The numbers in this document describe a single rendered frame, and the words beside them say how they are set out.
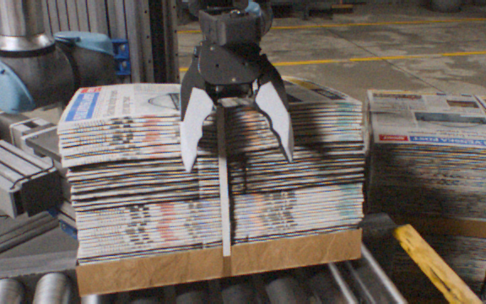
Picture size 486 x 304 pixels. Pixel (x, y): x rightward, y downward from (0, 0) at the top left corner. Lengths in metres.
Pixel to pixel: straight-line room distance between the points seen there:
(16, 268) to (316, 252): 0.43
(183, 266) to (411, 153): 0.64
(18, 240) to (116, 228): 1.37
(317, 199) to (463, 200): 0.60
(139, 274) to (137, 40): 0.74
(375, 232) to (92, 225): 0.46
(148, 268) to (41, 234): 1.39
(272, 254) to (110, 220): 0.21
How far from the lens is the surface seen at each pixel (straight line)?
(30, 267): 0.83
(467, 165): 1.19
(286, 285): 0.74
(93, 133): 0.61
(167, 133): 0.61
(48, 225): 2.05
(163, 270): 0.67
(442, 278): 0.76
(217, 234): 0.67
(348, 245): 0.73
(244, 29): 0.51
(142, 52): 1.31
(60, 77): 1.05
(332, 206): 0.70
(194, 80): 0.57
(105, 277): 0.68
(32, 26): 1.01
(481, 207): 1.25
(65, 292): 0.78
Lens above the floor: 1.26
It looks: 25 degrees down
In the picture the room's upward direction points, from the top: straight up
